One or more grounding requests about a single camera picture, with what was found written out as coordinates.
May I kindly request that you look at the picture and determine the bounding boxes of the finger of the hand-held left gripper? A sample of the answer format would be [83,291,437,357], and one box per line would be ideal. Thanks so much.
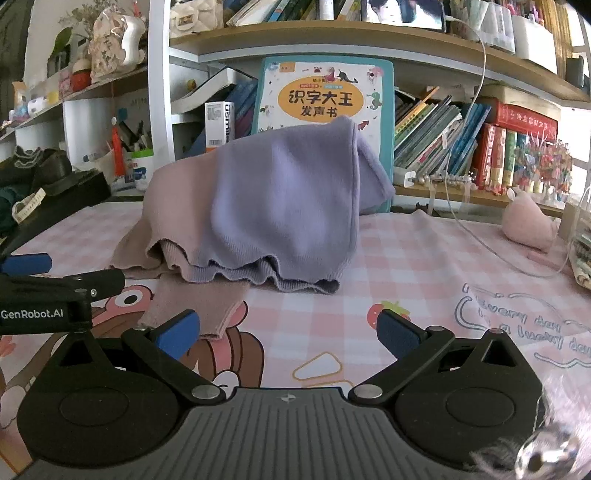
[0,252,52,278]
[62,269,126,298]

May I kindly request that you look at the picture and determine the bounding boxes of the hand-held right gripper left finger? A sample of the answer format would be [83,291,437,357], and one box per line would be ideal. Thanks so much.
[58,309,227,404]

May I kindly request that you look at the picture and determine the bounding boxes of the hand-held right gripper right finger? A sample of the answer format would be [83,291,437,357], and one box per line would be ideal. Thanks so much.
[348,309,532,406]

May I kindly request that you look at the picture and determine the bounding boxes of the purple and pink knit sweater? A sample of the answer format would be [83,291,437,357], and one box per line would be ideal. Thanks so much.
[110,115,396,340]

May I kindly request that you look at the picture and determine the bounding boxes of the pink checked table mat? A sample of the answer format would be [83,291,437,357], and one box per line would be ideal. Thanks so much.
[0,200,591,480]

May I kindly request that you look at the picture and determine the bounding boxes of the black flat case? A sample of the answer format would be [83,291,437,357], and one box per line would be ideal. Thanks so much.
[0,168,112,254]

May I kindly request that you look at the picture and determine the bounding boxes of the black leather shoes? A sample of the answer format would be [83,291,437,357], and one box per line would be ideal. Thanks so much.
[0,147,75,195]

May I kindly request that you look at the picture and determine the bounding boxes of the white pen cup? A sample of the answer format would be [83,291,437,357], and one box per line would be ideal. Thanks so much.
[127,148,154,183]

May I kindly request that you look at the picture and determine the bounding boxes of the pearl hairband with clear ribbon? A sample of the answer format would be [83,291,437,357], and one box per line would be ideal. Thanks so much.
[406,172,478,215]

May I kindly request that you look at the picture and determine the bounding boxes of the pink plush toy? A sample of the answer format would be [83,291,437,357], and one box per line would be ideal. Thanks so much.
[502,187,559,252]

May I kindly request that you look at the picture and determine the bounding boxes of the clear crystal button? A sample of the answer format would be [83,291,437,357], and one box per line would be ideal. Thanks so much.
[515,429,580,480]

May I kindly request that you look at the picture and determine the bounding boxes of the small red pot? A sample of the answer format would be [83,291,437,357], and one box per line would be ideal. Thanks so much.
[70,59,93,92]

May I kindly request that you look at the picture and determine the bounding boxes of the white and orange carton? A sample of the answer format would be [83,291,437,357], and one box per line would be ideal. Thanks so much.
[205,100,236,153]

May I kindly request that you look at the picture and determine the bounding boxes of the row of upright red books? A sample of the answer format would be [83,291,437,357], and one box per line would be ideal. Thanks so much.
[473,124,573,195]

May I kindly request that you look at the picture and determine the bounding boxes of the row of leaning thin books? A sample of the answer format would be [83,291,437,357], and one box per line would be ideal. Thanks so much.
[394,85,492,178]

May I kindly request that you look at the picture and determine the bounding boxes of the beige paper bag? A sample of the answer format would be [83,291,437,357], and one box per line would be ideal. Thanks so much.
[558,189,591,243]

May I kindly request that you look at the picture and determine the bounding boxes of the green leafy plant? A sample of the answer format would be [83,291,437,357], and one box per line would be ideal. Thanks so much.
[46,27,75,79]

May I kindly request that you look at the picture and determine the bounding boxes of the white floral ceramic figurine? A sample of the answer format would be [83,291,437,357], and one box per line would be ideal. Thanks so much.
[88,7,147,84]

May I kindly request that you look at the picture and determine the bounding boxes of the dark door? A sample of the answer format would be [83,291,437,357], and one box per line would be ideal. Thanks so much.
[0,0,35,61]

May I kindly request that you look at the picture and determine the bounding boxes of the thick red dictionary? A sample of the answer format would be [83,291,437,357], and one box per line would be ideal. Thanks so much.
[492,102,560,136]

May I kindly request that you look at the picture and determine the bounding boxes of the large teal children's book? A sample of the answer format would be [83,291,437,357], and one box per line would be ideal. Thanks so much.
[252,56,394,213]

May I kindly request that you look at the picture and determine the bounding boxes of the thick beige book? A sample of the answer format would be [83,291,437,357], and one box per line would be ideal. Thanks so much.
[478,84,561,109]

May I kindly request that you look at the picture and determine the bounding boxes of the cream plush bear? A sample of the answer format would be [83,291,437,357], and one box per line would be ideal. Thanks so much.
[168,0,227,38]

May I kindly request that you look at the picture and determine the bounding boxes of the white storage box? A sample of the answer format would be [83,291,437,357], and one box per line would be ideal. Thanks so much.
[512,16,558,75]

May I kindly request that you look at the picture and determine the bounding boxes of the smartphone with lit screen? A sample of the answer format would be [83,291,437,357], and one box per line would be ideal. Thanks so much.
[360,0,448,33]

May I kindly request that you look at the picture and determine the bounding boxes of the row of colourful shelf books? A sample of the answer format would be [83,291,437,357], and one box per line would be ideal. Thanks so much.
[226,0,361,27]

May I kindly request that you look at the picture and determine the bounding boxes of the white fabric strap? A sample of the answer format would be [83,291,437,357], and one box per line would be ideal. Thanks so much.
[11,188,46,224]

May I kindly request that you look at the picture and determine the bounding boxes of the colourful paper ornament string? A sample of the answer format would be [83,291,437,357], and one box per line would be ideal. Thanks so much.
[517,134,574,200]

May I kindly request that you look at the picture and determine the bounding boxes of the white charging cable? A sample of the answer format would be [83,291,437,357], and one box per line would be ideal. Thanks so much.
[443,14,591,278]

